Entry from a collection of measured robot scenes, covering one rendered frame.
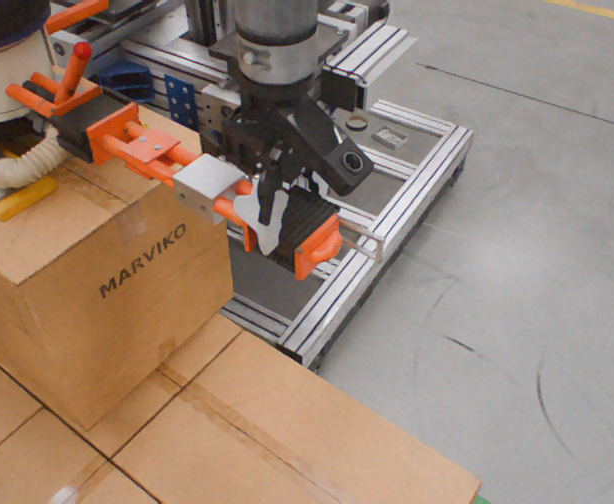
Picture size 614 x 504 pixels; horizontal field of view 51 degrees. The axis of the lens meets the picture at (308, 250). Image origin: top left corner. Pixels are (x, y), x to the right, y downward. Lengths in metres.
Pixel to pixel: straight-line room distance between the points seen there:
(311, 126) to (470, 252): 1.88
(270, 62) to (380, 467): 0.90
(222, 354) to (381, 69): 0.74
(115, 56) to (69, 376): 0.88
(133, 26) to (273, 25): 1.19
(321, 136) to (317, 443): 0.81
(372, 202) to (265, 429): 1.16
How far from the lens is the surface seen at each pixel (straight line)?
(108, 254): 1.04
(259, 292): 2.01
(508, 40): 3.86
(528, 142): 3.08
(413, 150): 2.56
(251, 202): 0.71
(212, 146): 0.87
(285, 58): 0.60
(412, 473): 1.33
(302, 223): 0.73
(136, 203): 1.03
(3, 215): 1.05
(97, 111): 0.97
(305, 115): 0.65
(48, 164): 1.02
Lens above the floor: 1.73
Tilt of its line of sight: 46 degrees down
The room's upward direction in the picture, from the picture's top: straight up
